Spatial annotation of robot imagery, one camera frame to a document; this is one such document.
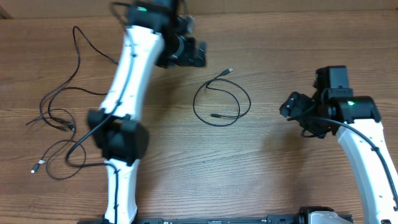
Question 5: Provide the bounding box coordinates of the black usb cable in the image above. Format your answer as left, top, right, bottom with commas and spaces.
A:
25, 26, 119, 132
30, 108, 87, 181
192, 67, 252, 128

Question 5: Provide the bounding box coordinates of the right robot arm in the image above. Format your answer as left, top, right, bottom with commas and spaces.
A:
279, 65, 397, 223

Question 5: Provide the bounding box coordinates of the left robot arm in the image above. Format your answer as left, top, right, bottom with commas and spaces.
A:
88, 0, 206, 223

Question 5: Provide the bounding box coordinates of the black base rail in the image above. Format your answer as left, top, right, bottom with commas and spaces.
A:
131, 214, 305, 224

